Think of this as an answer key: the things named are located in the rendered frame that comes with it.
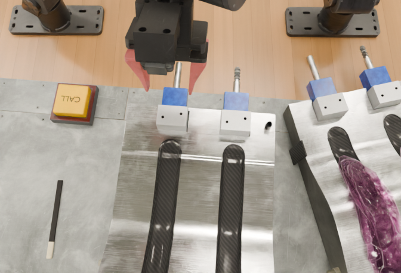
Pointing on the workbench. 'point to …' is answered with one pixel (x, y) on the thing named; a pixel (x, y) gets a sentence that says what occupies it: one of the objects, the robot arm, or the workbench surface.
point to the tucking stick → (54, 219)
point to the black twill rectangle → (298, 152)
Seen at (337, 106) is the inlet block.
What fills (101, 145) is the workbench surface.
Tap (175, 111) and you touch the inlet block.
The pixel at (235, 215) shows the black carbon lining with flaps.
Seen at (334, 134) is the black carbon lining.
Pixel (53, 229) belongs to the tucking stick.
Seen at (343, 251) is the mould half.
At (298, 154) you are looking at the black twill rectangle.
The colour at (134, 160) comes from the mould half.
